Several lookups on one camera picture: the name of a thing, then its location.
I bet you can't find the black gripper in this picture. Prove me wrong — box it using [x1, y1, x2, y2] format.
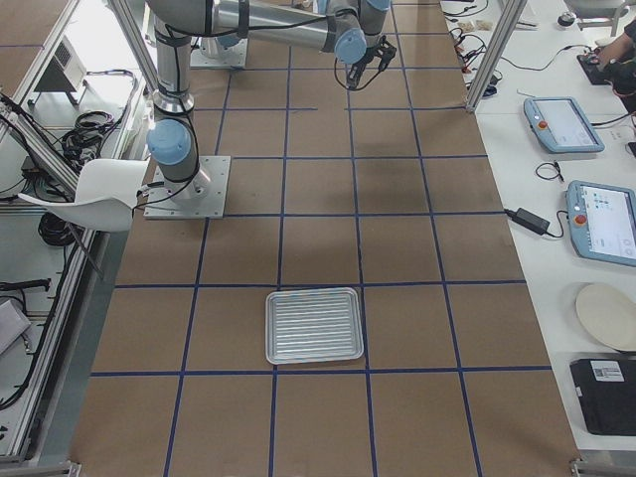
[346, 35, 397, 89]

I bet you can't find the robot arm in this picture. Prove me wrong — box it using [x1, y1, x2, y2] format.
[207, 1, 397, 91]
[146, 1, 215, 208]

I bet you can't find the silver metal tray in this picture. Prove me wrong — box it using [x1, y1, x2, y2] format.
[265, 287, 364, 365]

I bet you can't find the blue teach pendant far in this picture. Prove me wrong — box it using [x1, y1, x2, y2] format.
[523, 96, 605, 154]

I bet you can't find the blue teach pendant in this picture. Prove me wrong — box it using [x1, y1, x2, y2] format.
[523, 96, 605, 154]
[565, 181, 635, 266]

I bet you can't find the black power adapter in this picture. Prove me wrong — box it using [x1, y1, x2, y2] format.
[505, 208, 550, 236]

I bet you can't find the blue teach pendant near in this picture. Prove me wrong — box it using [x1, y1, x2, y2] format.
[565, 181, 635, 266]

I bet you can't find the white plastic chair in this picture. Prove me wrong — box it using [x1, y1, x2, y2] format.
[18, 158, 148, 233]

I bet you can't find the cream round plate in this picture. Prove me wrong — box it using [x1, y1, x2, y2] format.
[575, 283, 635, 352]

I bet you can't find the black laptop case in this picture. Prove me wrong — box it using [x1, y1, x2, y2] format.
[569, 359, 635, 436]

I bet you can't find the aluminium frame post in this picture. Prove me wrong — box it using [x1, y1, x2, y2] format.
[465, 0, 527, 112]

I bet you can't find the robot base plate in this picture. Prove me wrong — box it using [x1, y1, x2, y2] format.
[143, 156, 232, 220]
[190, 37, 247, 70]

